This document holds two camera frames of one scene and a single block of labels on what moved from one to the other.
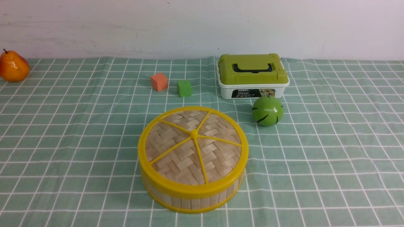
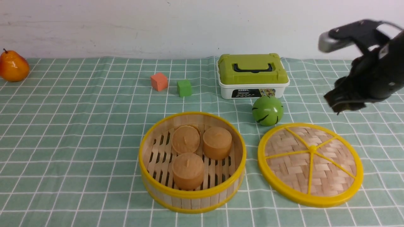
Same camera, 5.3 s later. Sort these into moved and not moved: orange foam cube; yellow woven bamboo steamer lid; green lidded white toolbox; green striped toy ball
Moved: yellow woven bamboo steamer lid
Not moved: green lidded white toolbox; green striped toy ball; orange foam cube
